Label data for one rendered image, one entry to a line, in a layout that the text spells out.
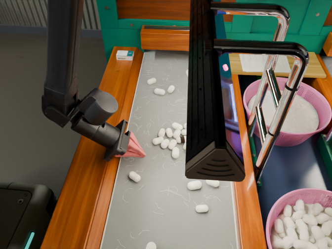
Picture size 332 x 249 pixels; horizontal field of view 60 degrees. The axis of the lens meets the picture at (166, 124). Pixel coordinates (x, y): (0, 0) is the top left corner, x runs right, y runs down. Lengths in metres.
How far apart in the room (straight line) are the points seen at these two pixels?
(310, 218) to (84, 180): 0.55
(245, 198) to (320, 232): 0.18
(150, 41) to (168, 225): 0.67
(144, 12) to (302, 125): 0.67
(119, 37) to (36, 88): 1.32
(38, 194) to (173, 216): 0.80
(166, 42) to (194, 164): 0.76
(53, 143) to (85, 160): 1.15
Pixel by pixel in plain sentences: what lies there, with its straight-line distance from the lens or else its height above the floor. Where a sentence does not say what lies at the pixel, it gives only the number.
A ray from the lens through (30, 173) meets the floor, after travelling 1.83.
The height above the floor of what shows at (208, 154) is 1.10.
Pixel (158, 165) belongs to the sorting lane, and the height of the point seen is 0.74.
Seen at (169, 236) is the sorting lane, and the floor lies 0.74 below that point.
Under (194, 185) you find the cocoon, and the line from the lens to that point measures 0.73.
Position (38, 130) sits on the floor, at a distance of 2.05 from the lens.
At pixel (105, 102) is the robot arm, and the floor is 0.95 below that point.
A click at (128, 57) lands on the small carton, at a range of 1.10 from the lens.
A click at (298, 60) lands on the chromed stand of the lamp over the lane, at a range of 0.56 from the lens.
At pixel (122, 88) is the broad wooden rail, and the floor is 0.77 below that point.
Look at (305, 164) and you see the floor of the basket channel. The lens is 0.96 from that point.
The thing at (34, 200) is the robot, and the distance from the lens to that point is 1.37.
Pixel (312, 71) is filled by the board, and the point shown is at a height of 0.78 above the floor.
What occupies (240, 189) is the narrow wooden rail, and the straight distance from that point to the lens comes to 0.74.
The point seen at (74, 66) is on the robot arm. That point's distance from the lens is 0.64.
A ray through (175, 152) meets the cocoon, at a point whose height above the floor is 0.76.
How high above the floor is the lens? 1.38
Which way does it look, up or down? 46 degrees down
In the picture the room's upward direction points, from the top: straight up
